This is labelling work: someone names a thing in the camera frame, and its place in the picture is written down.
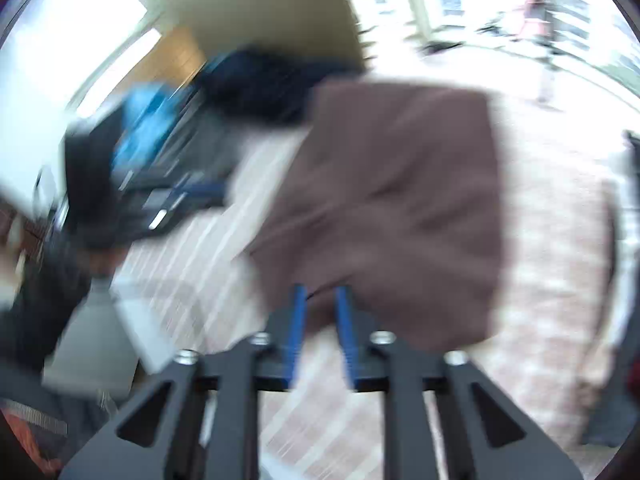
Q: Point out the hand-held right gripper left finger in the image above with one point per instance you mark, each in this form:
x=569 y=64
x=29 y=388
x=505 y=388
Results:
x=295 y=325

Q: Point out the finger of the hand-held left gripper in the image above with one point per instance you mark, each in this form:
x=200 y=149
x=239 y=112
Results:
x=195 y=189
x=185 y=212

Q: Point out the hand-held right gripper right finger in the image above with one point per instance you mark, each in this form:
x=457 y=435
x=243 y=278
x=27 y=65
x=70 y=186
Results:
x=347 y=330

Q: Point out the brown garment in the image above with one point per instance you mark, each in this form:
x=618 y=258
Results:
x=400 y=200

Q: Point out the blue cloth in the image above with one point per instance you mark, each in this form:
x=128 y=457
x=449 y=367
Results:
x=140 y=115

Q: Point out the navy garment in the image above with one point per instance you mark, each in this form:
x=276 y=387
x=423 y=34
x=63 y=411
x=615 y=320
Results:
x=260 y=85

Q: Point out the orange wooden board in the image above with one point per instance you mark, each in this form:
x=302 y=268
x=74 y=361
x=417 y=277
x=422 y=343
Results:
x=170 y=60

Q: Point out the pink plaid blanket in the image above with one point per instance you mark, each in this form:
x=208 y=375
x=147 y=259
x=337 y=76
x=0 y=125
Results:
x=550 y=260

